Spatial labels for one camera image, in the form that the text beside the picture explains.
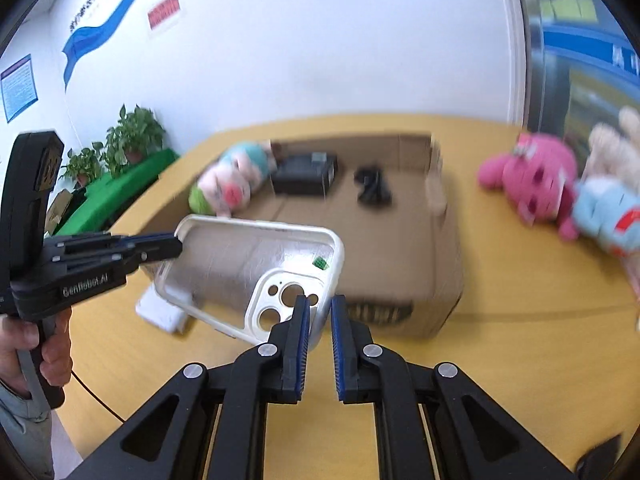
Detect white device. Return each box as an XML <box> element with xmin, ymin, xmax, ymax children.
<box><xmin>134</xmin><ymin>284</ymin><xmax>188</xmax><ymax>334</ymax></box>

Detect pig plush teal shirt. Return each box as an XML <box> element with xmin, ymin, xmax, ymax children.
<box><xmin>188</xmin><ymin>141</ymin><xmax>277</xmax><ymax>218</ymax></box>

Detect cream clear phone case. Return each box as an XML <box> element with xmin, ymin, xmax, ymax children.
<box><xmin>154</xmin><ymin>214</ymin><xmax>345</xmax><ymax>348</ymax></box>

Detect black product box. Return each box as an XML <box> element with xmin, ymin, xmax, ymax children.
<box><xmin>270</xmin><ymin>152</ymin><xmax>338</xmax><ymax>197</ymax></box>

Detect black sunglasses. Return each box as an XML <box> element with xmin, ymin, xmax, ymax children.
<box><xmin>354</xmin><ymin>165</ymin><xmax>393</xmax><ymax>208</ymax></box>

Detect left forearm grey sleeve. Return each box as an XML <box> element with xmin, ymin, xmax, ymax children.
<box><xmin>1</xmin><ymin>382</ymin><xmax>54</xmax><ymax>479</ymax></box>

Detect left hand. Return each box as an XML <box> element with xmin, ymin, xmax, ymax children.
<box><xmin>0</xmin><ymin>309</ymin><xmax>73</xmax><ymax>399</ymax></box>

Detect green covered side table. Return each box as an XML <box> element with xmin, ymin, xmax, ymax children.
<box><xmin>54</xmin><ymin>148</ymin><xmax>179</xmax><ymax>235</ymax></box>

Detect small potted plant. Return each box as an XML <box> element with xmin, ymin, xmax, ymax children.
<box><xmin>60</xmin><ymin>141</ymin><xmax>104</xmax><ymax>188</ymax></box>

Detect large potted plant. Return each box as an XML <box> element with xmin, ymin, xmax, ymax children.
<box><xmin>102</xmin><ymin>104</ymin><xmax>166</xmax><ymax>178</ymax></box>

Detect brown cardboard box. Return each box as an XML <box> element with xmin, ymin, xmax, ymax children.
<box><xmin>116</xmin><ymin>133</ymin><xmax>463</xmax><ymax>337</ymax></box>

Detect blue white plush toy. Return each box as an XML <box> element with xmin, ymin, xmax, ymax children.
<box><xmin>572</xmin><ymin>176</ymin><xmax>639</xmax><ymax>257</ymax></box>

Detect pink plush toy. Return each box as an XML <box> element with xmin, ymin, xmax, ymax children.
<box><xmin>477</xmin><ymin>133</ymin><xmax>578</xmax><ymax>240</ymax></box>

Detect beige plush toy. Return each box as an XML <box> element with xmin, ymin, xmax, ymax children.
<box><xmin>584</xmin><ymin>106</ymin><xmax>640</xmax><ymax>192</ymax></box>

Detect black cable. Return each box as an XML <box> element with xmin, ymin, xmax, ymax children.
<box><xmin>69</xmin><ymin>368</ymin><xmax>126</xmax><ymax>424</ymax></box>

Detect blue wall poster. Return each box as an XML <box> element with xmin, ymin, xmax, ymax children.
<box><xmin>1</xmin><ymin>54</ymin><xmax>38</xmax><ymax>122</ymax></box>

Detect red wall sign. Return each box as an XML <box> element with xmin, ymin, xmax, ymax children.
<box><xmin>148</xmin><ymin>0</ymin><xmax>181</xmax><ymax>30</ymax></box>

